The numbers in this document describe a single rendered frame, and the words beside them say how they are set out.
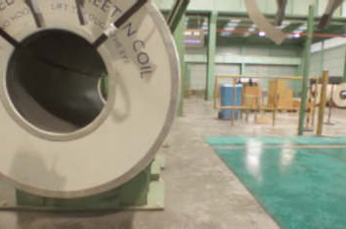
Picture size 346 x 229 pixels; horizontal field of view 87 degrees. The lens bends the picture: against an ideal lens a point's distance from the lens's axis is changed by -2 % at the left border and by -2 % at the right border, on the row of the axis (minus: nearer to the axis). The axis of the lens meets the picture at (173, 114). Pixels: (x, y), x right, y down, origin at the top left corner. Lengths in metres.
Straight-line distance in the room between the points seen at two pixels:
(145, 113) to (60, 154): 0.48
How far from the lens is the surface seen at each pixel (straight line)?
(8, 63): 1.20
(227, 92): 5.04
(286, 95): 10.51
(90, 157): 1.05
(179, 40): 5.71
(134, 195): 1.30
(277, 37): 0.91
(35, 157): 1.18
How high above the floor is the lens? 0.74
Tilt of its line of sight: 7 degrees down
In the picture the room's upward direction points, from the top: 1 degrees clockwise
